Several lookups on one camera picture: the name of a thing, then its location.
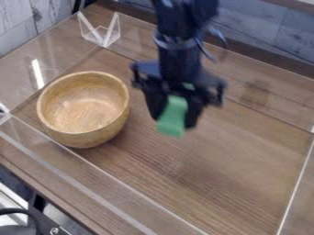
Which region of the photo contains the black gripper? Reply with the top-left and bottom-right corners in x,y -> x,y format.
129,61 -> 227,129

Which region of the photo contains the green rectangular block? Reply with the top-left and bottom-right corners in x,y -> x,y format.
156,82 -> 196,139

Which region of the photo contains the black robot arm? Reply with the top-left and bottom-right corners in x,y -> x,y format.
129,0 -> 227,129

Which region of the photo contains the wooden bowl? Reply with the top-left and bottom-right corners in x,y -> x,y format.
37,71 -> 129,149

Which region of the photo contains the clear acrylic tray wall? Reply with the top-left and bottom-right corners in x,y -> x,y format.
0,9 -> 314,235

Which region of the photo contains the black table leg bracket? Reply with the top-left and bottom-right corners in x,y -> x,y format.
27,194 -> 70,235

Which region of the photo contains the black cable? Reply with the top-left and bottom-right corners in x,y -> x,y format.
0,207 -> 31,228

